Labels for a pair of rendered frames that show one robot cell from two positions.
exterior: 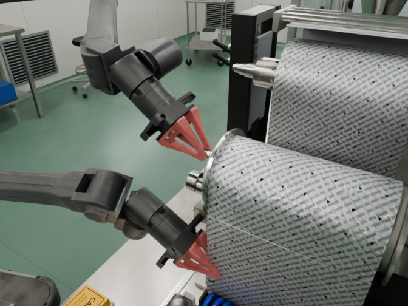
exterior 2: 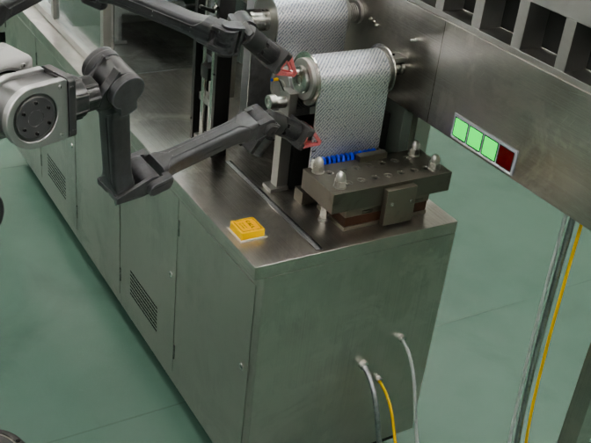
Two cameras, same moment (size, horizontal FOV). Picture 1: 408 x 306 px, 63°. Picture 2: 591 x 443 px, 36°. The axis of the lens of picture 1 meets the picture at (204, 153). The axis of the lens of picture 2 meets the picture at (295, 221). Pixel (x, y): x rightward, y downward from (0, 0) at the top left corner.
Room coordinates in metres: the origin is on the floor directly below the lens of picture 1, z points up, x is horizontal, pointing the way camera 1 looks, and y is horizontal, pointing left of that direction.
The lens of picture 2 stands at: (-0.57, 2.05, 2.15)
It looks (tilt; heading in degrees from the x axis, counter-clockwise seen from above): 30 degrees down; 295
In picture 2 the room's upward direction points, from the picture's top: 7 degrees clockwise
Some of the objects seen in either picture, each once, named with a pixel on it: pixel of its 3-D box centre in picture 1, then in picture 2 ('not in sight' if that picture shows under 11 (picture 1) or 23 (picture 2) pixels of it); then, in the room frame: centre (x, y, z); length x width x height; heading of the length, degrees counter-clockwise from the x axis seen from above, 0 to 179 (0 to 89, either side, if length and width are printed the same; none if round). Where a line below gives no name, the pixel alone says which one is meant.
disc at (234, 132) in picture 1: (226, 172); (306, 78); (0.44, -0.04, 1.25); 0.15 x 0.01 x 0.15; 149
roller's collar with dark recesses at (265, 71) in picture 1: (272, 74); (256, 19); (0.67, -0.14, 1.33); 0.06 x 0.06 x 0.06; 59
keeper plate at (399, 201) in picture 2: not in sight; (398, 205); (0.12, -0.04, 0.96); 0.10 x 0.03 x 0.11; 59
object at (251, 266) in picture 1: (273, 286); (348, 127); (0.32, -0.11, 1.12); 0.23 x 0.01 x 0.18; 59
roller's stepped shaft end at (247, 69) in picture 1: (246, 69); not in sight; (0.70, -0.09, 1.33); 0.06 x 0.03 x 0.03; 59
